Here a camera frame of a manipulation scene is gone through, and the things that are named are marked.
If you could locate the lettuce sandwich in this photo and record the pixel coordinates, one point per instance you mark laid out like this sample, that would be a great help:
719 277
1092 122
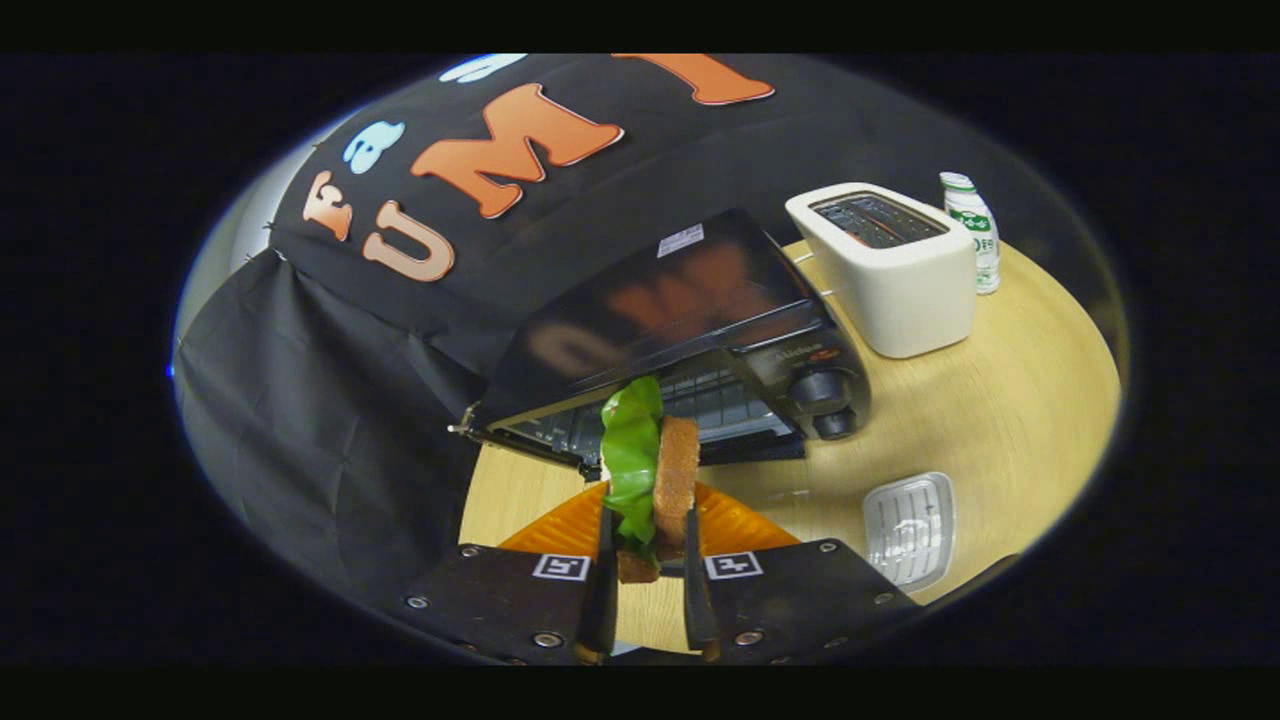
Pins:
675 470

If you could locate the white pop-up toaster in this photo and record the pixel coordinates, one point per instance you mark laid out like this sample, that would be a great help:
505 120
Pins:
910 300

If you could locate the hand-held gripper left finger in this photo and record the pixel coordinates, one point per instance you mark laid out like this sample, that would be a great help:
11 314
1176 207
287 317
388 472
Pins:
606 610

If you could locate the black toaster oven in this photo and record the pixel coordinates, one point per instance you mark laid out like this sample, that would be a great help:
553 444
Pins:
680 310

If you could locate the black backdrop cloth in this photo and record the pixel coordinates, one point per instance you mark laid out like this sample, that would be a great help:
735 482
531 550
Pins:
330 420

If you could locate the white ribbed tray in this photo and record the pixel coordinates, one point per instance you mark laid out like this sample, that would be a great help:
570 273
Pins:
910 530

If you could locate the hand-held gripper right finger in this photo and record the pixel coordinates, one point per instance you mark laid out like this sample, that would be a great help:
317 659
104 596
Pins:
694 610

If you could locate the white bottle with green label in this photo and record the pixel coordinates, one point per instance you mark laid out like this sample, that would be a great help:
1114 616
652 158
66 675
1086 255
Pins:
975 225

